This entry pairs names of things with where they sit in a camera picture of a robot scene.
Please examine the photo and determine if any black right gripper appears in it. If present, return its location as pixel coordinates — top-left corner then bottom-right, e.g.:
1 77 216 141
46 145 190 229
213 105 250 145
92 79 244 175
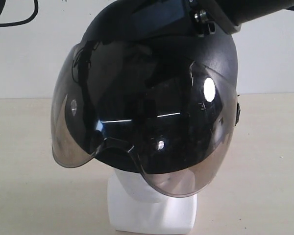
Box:
129 0 241 37

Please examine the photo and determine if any black helmet with tinted visor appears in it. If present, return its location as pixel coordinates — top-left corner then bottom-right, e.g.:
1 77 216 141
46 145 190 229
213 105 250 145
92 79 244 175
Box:
50 0 240 198

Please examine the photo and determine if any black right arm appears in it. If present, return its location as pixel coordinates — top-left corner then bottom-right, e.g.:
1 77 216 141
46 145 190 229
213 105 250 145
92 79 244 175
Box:
130 0 294 38

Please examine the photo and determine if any white mannequin head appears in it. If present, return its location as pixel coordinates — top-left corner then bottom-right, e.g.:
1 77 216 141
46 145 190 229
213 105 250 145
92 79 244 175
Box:
107 169 197 235

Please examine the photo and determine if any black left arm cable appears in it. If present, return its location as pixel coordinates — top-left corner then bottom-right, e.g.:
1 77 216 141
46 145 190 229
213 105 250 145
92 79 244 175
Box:
0 0 39 28

